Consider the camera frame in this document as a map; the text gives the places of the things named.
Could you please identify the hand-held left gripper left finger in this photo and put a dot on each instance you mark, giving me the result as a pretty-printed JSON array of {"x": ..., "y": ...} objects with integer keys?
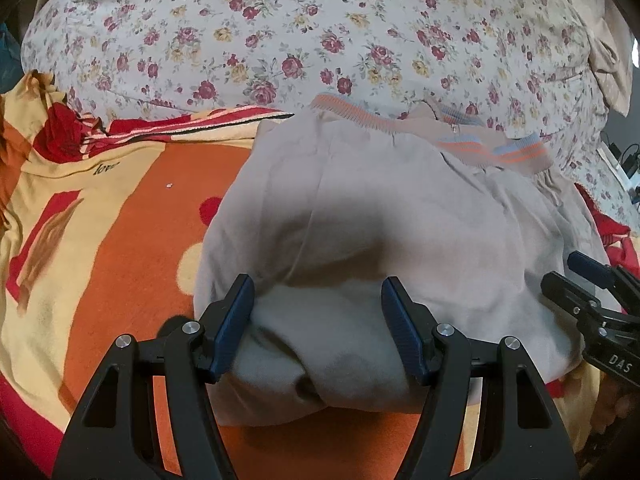
[{"x": 232, "y": 325}]

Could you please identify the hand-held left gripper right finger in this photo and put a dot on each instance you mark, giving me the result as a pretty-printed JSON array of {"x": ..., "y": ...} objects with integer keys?
[{"x": 402, "y": 325}]

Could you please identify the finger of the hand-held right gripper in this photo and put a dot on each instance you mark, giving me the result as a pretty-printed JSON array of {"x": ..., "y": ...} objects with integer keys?
[
  {"x": 562, "y": 285},
  {"x": 587, "y": 262}
]

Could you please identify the beige jacket with striped cuffs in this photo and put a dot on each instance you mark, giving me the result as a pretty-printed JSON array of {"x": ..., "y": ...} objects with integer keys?
[{"x": 375, "y": 195}]

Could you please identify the person's right hand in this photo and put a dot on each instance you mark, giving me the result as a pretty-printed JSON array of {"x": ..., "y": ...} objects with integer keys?
[{"x": 617, "y": 405}]

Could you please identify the orange polka dot printed blanket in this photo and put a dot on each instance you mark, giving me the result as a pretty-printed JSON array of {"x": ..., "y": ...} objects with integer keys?
[{"x": 125, "y": 260}]

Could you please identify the beige cloth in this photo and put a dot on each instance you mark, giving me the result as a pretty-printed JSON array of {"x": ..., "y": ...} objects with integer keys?
[{"x": 607, "y": 60}]

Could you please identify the floral bed sheet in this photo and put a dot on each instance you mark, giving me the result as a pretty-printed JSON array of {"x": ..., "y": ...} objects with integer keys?
[{"x": 300, "y": 25}]

